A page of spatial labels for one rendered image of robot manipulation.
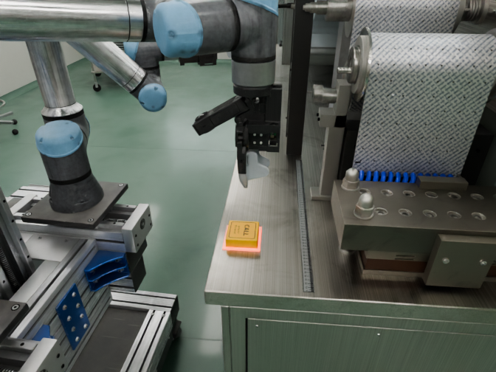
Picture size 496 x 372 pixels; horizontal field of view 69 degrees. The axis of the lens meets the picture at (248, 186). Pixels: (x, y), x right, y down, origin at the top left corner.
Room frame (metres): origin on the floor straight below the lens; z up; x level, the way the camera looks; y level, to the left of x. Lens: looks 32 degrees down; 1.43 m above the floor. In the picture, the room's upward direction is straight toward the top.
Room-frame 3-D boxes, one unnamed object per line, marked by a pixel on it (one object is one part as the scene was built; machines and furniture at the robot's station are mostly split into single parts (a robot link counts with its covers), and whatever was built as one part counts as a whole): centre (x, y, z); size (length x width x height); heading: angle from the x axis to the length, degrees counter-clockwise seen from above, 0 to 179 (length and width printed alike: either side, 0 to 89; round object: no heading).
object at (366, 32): (0.77, -0.24, 1.25); 0.15 x 0.01 x 0.15; 175
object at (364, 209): (0.55, -0.22, 1.05); 0.04 x 0.04 x 0.04
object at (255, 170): (0.61, -0.01, 1.08); 0.06 x 0.03 x 0.09; 85
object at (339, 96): (0.81, -0.20, 1.05); 0.06 x 0.05 x 0.31; 85
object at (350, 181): (0.64, -0.22, 1.05); 0.04 x 0.04 x 0.04
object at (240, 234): (0.63, 0.01, 0.91); 0.07 x 0.07 x 0.02; 85
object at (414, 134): (0.70, -0.35, 1.11); 0.23 x 0.01 x 0.18; 85
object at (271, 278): (1.70, -0.35, 0.88); 2.52 x 0.66 x 0.04; 175
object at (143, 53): (1.12, 0.31, 1.21); 0.11 x 0.08 x 0.09; 107
